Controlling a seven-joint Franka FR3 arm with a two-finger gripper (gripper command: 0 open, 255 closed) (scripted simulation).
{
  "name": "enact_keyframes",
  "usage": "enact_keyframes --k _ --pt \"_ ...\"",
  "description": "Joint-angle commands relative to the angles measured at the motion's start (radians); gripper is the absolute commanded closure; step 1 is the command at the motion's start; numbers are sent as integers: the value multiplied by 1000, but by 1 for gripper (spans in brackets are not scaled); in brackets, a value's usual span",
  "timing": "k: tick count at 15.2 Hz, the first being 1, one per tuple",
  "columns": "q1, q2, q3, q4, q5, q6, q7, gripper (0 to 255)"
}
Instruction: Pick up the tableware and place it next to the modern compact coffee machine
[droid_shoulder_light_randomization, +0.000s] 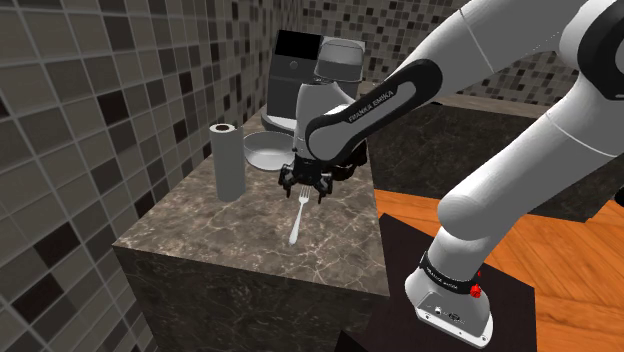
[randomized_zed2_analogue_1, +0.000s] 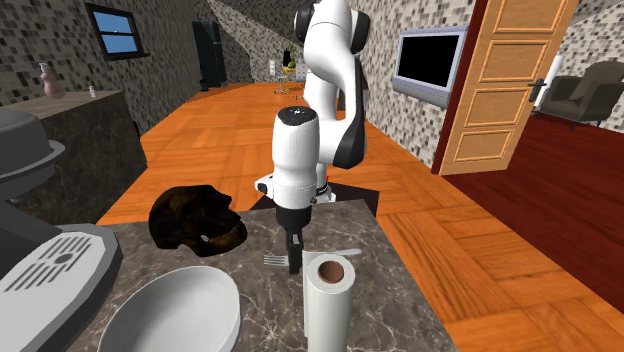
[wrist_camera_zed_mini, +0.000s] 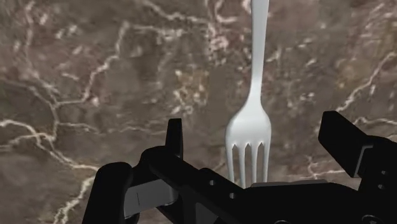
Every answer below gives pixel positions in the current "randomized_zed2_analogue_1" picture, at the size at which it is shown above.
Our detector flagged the dark brown skull figure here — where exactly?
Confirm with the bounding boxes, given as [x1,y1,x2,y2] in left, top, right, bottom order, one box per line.
[147,184,249,258]

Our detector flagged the dark framed window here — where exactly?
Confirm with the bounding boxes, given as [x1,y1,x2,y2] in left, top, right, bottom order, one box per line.
[84,2,151,63]

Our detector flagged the black tall refrigerator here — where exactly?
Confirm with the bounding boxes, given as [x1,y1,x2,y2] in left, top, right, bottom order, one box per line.
[190,20,229,92]

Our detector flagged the white round bowl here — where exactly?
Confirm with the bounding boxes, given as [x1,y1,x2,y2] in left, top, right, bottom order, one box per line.
[96,265,242,352]

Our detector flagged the dark marble counter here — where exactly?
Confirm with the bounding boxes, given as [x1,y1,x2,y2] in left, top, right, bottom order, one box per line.
[0,61,148,226]

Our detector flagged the wall television with grey frame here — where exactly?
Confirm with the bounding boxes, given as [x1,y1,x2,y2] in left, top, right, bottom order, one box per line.
[391,25,470,110]

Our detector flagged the grey coffee machine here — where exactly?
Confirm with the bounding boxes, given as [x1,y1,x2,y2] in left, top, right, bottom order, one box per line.
[0,107,124,352]

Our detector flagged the dark robot stand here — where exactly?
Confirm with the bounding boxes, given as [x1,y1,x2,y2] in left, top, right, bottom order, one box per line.
[249,182,381,217]

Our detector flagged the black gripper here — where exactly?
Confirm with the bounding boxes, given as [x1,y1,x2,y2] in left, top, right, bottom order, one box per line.
[275,204,313,276]

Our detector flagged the side table with plant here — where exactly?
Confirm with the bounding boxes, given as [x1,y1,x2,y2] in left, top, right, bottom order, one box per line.
[273,41,307,97]

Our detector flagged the light wooden panel door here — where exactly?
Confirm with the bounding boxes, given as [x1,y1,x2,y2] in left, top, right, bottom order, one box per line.
[430,0,582,177]

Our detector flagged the dark grey armchair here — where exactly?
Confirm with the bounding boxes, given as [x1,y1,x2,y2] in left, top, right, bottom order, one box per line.
[533,60,624,130]

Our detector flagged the silver fork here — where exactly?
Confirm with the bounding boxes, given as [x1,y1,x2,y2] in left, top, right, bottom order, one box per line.
[263,247,363,268]

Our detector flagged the white paper towel roll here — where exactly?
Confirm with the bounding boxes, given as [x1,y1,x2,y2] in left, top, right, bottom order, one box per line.
[301,250,358,352]

